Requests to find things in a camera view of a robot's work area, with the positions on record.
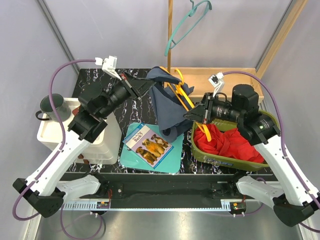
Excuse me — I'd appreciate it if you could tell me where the red tank top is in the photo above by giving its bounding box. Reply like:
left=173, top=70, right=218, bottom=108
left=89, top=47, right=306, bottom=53
left=193, top=124, right=265, bottom=164

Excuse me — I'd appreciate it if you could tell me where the olive green plastic basket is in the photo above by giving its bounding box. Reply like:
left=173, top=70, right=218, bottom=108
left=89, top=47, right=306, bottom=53
left=191, top=110, right=280, bottom=172

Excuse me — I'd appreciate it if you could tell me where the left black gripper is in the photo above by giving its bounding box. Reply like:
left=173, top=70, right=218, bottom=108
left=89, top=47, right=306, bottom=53
left=99, top=69, right=156, bottom=118

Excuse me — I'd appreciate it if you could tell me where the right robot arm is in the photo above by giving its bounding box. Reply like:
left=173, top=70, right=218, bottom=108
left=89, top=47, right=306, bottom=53
left=184, top=84, right=320, bottom=227

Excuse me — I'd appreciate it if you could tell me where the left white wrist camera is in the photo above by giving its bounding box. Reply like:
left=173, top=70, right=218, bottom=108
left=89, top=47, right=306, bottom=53
left=94, top=55, right=122, bottom=81

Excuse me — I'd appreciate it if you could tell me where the white plastic storage box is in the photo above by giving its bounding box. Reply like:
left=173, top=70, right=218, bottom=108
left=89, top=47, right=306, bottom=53
left=37, top=112, right=122, bottom=165

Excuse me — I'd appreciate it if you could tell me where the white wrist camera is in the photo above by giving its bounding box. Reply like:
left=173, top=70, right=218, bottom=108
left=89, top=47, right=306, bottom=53
left=94, top=55, right=122, bottom=81
left=208, top=72, right=225, bottom=97

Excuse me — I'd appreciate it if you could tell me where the teal wire hanger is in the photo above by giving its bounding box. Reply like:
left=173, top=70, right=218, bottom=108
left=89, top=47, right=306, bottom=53
left=163, top=0, right=213, bottom=57

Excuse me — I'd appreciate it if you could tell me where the dog picture book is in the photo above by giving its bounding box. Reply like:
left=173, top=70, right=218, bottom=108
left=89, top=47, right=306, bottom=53
left=123, top=123, right=174, bottom=170

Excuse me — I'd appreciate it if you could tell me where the teal cutting mat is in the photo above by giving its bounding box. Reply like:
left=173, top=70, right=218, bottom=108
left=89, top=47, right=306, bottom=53
left=119, top=123, right=184, bottom=174

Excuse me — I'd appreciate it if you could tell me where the aluminium rail frame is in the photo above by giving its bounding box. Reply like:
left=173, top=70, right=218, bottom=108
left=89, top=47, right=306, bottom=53
left=22, top=179, right=320, bottom=240

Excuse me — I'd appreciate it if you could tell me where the orange hanger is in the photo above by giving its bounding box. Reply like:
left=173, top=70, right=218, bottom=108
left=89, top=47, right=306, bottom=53
left=166, top=67, right=212, bottom=142

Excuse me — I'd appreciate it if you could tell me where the dark green metal mug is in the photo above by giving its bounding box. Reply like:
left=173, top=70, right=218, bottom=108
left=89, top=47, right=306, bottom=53
left=35, top=93, right=72, bottom=122

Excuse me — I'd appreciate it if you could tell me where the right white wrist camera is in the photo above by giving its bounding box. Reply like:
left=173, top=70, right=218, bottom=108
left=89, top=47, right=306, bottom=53
left=208, top=72, right=225, bottom=97

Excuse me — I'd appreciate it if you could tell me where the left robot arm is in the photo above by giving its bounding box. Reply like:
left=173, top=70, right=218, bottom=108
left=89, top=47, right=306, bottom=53
left=12, top=72, right=156, bottom=218

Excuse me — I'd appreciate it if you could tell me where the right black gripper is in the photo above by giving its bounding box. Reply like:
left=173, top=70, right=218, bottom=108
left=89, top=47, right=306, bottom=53
left=183, top=92, right=244, bottom=125

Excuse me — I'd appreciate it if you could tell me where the wooden clothes rack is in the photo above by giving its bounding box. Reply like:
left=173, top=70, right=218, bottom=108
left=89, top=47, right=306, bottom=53
left=179, top=0, right=307, bottom=104

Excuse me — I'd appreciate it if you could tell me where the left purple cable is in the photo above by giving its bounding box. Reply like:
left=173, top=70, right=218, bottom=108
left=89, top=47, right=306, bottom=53
left=12, top=58, right=107, bottom=240

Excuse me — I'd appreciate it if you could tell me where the navy blue tank top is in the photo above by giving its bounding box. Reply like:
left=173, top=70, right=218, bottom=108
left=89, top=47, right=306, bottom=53
left=146, top=66, right=193, bottom=143

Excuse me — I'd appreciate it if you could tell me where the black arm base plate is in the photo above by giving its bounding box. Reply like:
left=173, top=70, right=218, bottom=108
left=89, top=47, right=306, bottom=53
left=62, top=172, right=257, bottom=210

